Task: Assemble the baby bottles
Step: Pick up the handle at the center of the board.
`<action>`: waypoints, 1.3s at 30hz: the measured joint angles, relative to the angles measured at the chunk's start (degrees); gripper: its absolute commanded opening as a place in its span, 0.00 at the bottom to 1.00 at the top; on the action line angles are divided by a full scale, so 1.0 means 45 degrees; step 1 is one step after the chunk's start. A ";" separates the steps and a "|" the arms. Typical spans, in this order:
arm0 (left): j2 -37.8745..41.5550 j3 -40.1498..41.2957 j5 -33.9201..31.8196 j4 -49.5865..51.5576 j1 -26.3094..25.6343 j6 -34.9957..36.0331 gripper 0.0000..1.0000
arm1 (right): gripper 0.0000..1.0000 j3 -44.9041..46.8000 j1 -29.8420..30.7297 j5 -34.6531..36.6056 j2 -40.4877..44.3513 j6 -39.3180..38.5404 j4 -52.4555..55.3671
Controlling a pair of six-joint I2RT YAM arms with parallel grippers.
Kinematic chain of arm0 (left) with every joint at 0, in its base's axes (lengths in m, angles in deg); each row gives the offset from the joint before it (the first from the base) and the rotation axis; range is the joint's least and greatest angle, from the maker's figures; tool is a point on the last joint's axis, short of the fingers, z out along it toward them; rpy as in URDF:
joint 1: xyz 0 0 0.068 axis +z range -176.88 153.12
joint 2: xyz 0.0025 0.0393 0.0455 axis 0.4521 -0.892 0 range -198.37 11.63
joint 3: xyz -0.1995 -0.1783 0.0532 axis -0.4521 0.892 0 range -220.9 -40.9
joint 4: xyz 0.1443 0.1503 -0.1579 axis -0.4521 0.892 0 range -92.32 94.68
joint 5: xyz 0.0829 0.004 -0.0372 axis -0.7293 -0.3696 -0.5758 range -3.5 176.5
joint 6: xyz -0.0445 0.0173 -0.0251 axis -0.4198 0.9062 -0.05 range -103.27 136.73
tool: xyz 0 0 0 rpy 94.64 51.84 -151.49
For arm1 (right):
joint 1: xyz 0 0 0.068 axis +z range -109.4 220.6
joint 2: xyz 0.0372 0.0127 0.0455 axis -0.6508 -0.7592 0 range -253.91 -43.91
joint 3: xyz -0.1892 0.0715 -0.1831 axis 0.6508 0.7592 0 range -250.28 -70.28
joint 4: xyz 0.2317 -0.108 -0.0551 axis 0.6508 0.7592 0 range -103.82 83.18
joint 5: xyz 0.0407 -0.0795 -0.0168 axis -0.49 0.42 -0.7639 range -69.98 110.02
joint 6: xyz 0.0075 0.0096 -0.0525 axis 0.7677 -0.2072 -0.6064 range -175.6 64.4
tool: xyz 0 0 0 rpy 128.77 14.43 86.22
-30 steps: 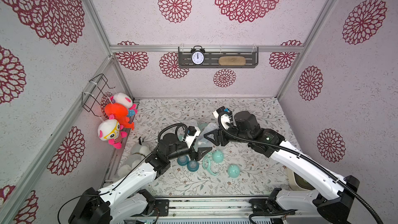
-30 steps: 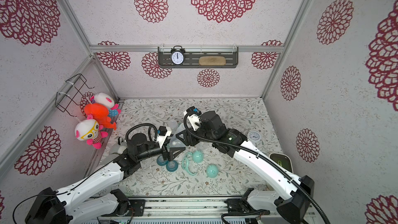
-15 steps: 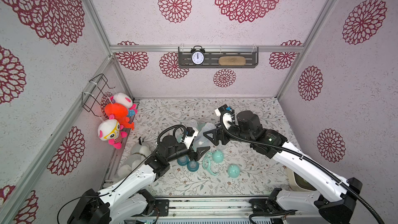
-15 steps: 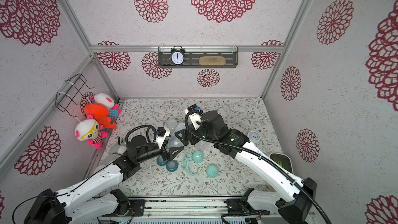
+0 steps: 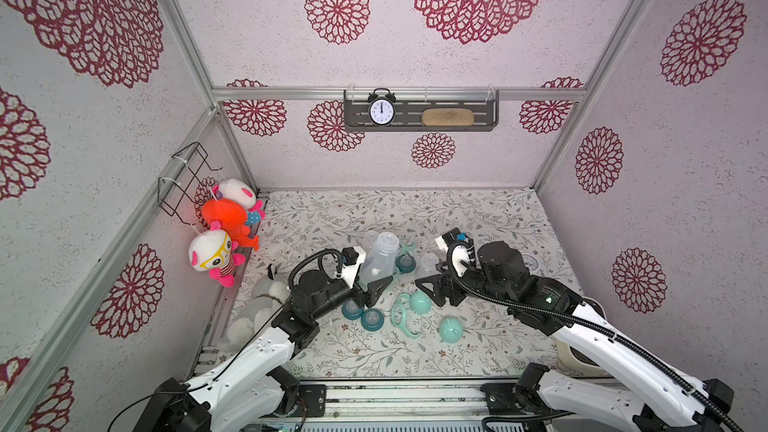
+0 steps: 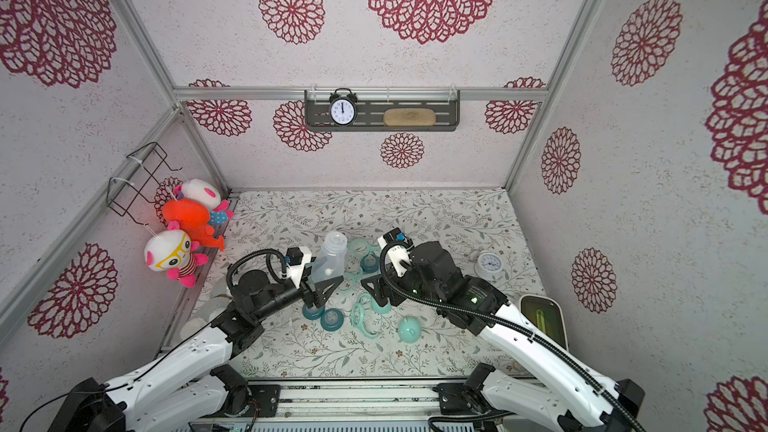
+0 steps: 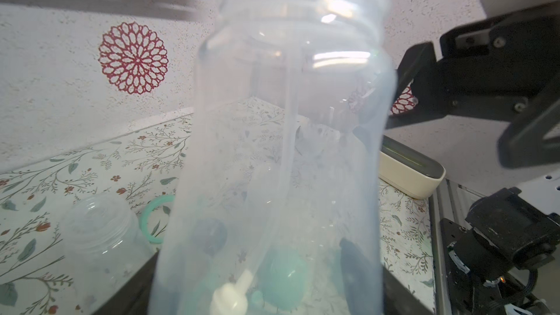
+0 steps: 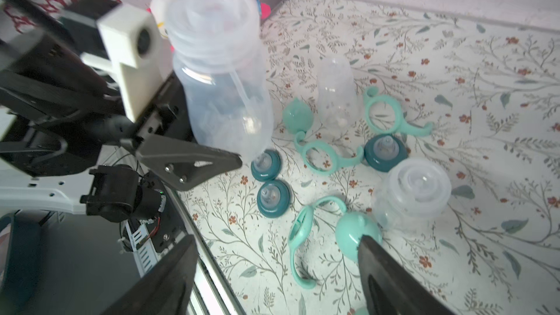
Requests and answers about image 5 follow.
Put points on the red orange plush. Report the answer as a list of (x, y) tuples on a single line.
[(227, 215)]

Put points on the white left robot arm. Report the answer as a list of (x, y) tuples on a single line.
[(254, 383)]

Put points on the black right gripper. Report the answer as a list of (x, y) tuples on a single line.
[(449, 288)]

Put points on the white sterilizer box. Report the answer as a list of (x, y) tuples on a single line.
[(576, 361)]

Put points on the black alarm clock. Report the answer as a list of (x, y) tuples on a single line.
[(382, 106)]

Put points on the clear baby bottle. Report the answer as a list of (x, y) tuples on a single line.
[(428, 265), (380, 259)]

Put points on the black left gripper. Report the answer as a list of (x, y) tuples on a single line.
[(370, 297)]

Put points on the black wire basket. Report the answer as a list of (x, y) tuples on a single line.
[(172, 192)]

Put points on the white pink plush upper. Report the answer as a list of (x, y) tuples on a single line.
[(238, 192)]

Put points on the grey white husky plush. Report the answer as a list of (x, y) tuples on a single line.
[(267, 296)]

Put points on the grey wall shelf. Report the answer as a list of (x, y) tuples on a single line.
[(408, 113)]

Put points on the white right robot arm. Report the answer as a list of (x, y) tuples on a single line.
[(656, 397)]

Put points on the metal base rail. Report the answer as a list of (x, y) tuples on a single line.
[(466, 399)]

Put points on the white alarm clock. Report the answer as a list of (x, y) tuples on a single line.
[(535, 264)]

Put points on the white plush yellow glasses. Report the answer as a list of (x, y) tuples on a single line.
[(214, 252)]

